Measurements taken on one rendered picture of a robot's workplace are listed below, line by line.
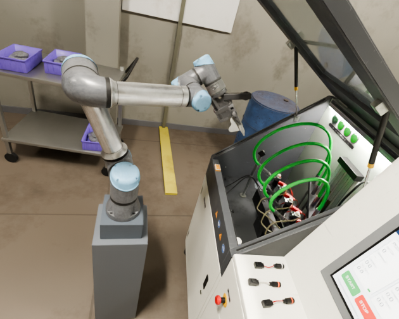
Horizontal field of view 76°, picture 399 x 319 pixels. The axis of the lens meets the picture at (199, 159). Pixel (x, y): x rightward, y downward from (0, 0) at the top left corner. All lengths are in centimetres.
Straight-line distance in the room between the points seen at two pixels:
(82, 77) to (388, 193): 97
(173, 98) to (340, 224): 71
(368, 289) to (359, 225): 19
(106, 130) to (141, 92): 27
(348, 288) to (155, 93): 86
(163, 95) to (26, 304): 161
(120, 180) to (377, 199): 88
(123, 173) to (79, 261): 120
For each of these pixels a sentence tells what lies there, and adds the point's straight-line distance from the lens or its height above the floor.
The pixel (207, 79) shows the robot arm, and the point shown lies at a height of 150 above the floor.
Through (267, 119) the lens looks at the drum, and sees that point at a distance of 288.
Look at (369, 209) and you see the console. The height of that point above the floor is 136.
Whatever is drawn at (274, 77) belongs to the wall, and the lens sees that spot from 369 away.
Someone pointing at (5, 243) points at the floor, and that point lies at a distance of 237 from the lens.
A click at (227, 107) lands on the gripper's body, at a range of 110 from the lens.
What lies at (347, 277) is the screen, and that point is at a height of 119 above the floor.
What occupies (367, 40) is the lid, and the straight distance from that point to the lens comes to 69.
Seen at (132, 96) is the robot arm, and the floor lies 147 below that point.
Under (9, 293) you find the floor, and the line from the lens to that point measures 215.
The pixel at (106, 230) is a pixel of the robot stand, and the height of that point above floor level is 86.
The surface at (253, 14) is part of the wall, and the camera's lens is 335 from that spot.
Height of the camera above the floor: 184
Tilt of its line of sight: 36 degrees down
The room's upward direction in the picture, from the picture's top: 16 degrees clockwise
